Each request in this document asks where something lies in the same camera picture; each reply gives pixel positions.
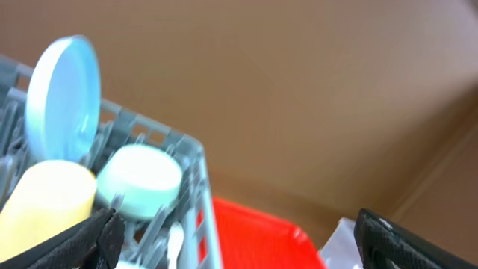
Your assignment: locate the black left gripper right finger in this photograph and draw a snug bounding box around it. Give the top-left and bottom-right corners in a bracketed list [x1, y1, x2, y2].
[354, 208, 474, 269]

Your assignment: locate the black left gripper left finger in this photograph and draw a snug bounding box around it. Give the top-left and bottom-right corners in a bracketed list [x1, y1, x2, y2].
[1, 208, 125, 269]

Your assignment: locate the yellow plastic cup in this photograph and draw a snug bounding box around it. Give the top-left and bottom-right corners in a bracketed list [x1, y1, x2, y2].
[1, 160, 96, 262]

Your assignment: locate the white plastic spoon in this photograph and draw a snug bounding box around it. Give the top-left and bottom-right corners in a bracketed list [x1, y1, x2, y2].
[167, 222, 184, 269]

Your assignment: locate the green bowl with leftovers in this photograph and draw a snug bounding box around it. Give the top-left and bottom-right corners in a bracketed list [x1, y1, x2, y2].
[96, 144, 183, 221]

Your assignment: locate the light blue plate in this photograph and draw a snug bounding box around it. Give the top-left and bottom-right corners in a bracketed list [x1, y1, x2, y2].
[25, 35, 101, 162]

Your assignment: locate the light blue bowl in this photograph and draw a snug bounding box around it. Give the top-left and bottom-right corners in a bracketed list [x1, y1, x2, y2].
[114, 261, 147, 269]

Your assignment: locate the clear plastic bin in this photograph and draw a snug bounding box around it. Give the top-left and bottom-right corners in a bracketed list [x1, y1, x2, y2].
[318, 217, 363, 269]

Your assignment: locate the red plastic tray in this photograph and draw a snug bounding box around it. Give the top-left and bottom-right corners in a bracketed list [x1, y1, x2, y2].
[213, 197, 326, 269]

